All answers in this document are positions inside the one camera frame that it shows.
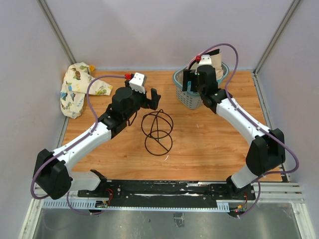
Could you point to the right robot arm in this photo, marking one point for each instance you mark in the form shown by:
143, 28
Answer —
266, 151

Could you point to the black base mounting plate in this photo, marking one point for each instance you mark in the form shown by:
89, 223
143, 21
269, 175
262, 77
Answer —
167, 194

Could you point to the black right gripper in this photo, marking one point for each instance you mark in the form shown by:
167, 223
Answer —
189, 75

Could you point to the cartoon print cloth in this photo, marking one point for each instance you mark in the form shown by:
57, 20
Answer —
74, 88

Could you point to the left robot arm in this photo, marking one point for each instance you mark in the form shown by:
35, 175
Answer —
53, 171

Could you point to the beige bucket hat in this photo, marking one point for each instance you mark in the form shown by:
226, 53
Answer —
219, 75

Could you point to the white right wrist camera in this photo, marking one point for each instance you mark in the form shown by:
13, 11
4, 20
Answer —
203, 59

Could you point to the grey plastic basket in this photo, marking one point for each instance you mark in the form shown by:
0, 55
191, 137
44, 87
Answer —
194, 100

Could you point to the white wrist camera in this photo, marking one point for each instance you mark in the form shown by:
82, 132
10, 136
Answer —
203, 59
137, 82

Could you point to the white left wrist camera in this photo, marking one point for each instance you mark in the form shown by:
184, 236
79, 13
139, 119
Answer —
137, 82

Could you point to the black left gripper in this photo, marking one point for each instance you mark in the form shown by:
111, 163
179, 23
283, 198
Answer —
153, 103

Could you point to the black pink-lined hat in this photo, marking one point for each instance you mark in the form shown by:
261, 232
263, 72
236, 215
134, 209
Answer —
216, 57

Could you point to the black wire hat stand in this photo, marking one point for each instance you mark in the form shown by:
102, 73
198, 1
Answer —
157, 134

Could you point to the small yellow object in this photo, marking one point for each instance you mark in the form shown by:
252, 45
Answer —
91, 68

